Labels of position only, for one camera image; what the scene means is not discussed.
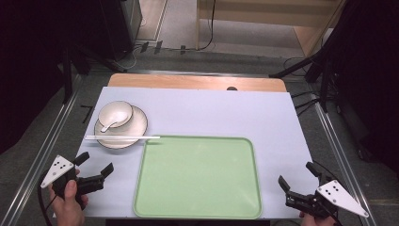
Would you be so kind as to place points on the white ceramic spoon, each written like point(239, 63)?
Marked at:
point(114, 121)

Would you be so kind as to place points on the person's right hand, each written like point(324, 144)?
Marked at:
point(316, 220)

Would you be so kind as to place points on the green plastic tray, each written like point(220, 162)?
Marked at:
point(197, 179)

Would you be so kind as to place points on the person's left hand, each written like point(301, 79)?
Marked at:
point(67, 207)

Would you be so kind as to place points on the light wooden shelf unit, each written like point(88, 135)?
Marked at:
point(266, 12)

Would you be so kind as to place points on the black metal stand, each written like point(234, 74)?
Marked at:
point(67, 72)
point(316, 69)

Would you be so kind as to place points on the black cabinet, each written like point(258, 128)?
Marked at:
point(120, 25)

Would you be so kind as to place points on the black curtain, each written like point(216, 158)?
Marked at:
point(28, 62)
point(370, 72)

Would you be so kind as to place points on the white chopstick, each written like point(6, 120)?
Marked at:
point(122, 136)
point(119, 138)

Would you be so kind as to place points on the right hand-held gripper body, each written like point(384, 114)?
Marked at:
point(337, 196)

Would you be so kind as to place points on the white bowl with dark rim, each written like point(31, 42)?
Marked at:
point(115, 113)

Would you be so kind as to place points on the white plate with dark rim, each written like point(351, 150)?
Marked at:
point(135, 125)

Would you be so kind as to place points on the pale lavender table sheet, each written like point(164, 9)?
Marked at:
point(219, 113)

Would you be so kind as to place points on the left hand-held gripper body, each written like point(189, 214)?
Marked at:
point(59, 168)

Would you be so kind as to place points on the aluminium floor rail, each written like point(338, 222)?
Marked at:
point(342, 160)
point(34, 163)

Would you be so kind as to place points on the wooden table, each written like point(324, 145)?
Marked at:
point(188, 81)

